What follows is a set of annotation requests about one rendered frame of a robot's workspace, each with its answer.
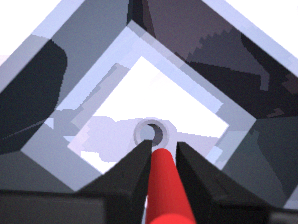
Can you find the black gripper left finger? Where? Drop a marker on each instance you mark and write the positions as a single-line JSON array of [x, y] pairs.
[[118, 196]]

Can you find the red peg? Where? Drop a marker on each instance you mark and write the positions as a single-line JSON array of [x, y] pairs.
[[166, 198]]

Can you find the white square plate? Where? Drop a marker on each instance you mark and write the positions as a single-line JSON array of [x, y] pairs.
[[146, 96]]

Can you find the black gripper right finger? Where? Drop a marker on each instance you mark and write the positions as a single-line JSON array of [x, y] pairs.
[[215, 198]]

